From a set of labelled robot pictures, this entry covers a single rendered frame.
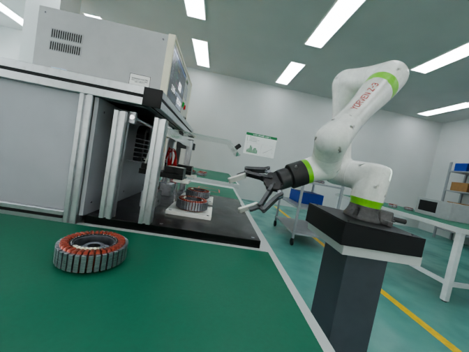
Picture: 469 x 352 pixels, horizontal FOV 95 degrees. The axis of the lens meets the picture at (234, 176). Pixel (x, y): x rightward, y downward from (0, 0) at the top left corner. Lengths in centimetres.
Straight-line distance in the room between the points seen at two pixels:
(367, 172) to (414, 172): 754
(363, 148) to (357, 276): 656
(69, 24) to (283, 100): 601
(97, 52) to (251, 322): 79
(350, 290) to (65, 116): 114
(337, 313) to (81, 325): 96
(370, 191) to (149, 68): 94
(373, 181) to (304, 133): 565
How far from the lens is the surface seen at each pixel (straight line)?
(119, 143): 62
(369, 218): 107
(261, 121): 632
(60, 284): 44
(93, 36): 86
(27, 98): 74
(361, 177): 107
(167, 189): 101
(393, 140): 809
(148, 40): 81
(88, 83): 66
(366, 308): 119
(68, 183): 67
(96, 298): 40
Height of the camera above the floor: 97
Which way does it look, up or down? 3 degrees down
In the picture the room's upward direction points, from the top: 10 degrees clockwise
